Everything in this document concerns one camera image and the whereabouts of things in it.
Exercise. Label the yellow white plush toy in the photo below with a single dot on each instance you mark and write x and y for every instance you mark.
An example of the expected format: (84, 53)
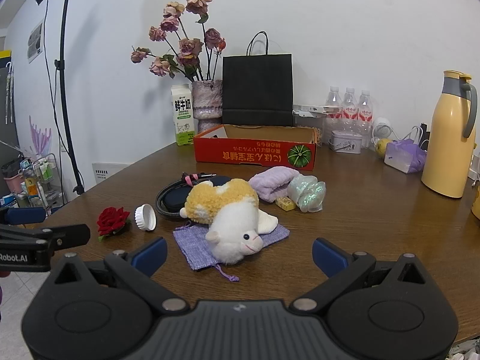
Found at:
(232, 225)

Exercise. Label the black charger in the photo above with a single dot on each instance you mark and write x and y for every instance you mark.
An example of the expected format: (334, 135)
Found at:
(423, 131)

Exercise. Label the purple tissue pack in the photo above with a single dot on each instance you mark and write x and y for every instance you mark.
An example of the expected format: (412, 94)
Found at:
(403, 157)

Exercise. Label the metal trolley rack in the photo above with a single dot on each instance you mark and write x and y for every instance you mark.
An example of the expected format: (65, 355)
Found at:
(41, 172)

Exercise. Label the white green milk carton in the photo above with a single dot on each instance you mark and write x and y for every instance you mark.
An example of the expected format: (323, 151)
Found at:
(183, 120)

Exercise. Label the red fabric rose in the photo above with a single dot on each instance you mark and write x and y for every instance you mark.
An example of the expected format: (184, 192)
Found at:
(112, 220)

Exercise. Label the lilac towel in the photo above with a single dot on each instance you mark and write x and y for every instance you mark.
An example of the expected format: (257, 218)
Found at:
(270, 183)

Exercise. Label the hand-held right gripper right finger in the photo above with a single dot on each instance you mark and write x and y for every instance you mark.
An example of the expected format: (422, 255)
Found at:
(329, 258)

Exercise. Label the wall poster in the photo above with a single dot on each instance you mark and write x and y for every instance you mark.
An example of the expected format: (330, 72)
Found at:
(35, 43)

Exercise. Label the clear container white lid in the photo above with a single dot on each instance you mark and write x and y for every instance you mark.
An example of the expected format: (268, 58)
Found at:
(311, 108)

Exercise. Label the yellow thermos jug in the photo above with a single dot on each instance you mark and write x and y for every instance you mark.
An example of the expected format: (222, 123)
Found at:
(446, 138)

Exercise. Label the white bottle cap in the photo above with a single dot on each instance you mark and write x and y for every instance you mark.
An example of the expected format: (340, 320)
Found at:
(146, 217)

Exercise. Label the black paper bag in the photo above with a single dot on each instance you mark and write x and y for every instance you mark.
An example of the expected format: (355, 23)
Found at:
(257, 86)

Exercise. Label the navy zipper case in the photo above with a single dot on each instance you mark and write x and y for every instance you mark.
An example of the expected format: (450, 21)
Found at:
(174, 199)

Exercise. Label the dried rose bouquet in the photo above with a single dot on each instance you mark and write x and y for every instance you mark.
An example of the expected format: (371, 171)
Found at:
(185, 47)

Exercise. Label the yellow fruit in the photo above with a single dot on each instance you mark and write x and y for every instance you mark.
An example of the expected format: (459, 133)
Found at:
(383, 147)

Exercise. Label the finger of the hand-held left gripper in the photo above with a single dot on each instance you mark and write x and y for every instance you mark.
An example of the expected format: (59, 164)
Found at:
(71, 234)
(26, 215)

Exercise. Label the red cardboard box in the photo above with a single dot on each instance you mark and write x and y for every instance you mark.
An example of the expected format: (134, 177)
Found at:
(243, 153)

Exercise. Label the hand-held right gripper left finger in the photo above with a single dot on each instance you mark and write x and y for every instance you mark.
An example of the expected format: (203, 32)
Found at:
(152, 255)

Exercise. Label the white round device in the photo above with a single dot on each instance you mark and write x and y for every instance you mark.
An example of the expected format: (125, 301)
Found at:
(381, 125)

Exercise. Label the black light stand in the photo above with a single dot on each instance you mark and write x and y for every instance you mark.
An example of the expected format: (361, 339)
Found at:
(65, 82)

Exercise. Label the iridescent plastic bag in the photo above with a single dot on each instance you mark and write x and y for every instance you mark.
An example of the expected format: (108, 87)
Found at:
(305, 193)

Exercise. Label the fuzzy purple vase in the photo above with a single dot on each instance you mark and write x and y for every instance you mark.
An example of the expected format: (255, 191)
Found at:
(206, 101)

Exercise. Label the small printed tin box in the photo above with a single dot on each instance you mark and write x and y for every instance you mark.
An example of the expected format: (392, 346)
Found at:
(347, 142)

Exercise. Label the yellow eraser block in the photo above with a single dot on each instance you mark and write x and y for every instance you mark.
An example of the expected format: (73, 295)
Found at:
(285, 203)

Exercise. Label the pink bucket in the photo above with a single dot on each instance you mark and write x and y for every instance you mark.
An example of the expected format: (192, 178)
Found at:
(13, 184)

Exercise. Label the purple wall decal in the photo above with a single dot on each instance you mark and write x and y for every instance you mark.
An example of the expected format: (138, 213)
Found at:
(40, 138)

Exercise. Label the clear water bottle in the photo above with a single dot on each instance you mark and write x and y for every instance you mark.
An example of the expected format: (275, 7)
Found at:
(333, 99)
(365, 105)
(350, 101)

